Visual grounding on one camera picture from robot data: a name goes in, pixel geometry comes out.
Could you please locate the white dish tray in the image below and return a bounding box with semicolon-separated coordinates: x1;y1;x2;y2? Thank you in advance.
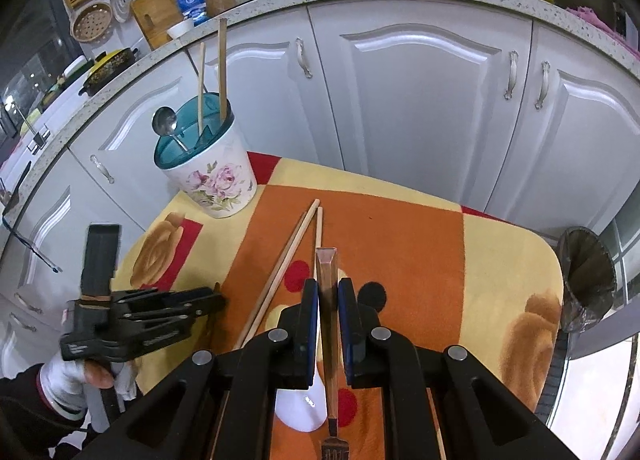
62;55;88;81

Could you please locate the wooden cutting board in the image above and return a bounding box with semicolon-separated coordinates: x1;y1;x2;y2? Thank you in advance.
131;0;203;51

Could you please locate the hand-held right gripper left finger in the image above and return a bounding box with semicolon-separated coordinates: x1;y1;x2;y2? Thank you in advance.
97;277;321;460

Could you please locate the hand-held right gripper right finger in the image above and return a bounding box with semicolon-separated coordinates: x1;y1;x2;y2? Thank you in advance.
337;277;581;460

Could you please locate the small white bowl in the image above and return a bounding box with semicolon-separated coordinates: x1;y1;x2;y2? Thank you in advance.
166;19;195;40

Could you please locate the white cabinet door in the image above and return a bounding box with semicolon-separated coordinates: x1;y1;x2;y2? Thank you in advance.
487;23;640;241
67;75;206;241
0;155;146;301
307;0;533;226
212;5;326;171

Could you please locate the orange yellow printed blanket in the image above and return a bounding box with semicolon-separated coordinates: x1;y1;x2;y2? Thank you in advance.
116;151;565;460

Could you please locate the person's left hand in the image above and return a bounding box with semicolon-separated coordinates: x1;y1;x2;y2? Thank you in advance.
37;359;138;420

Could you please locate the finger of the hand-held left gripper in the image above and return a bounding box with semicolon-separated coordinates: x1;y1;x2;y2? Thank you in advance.
111;286;227;322
119;314;199;359

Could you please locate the blue plastic bag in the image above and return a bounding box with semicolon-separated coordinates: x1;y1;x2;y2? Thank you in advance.
175;0;210;26

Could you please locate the person's left forearm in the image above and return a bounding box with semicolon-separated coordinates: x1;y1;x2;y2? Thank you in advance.
0;365;96;460

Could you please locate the pink cloth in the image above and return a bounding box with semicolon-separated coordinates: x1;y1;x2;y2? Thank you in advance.
570;5;640;58

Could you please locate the yellow casserole pot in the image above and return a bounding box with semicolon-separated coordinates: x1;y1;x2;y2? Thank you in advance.
79;48;140;96

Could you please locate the silver cabinet handle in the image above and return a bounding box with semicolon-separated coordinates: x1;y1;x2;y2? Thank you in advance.
534;60;551;111
90;154;115;184
294;38;313;80
502;50;519;101

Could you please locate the floral utensil holder teal rim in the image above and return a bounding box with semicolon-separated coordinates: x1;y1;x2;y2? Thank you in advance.
152;93;258;219

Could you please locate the wooden handled fork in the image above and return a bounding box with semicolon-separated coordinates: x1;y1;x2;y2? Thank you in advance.
314;247;351;460

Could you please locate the thin rod blue tip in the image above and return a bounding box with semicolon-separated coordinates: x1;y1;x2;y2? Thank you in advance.
2;213;63;273

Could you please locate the bamboo steamer basket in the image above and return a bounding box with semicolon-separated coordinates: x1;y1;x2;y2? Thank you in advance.
70;1;115;44

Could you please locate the dark trash bin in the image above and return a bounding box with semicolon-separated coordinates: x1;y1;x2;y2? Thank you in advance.
557;225;618;336

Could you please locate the dark window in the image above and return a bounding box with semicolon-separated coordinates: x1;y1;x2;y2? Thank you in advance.
0;0;76;106

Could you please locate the metal spoon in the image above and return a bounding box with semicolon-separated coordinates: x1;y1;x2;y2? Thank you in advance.
152;106;191;155

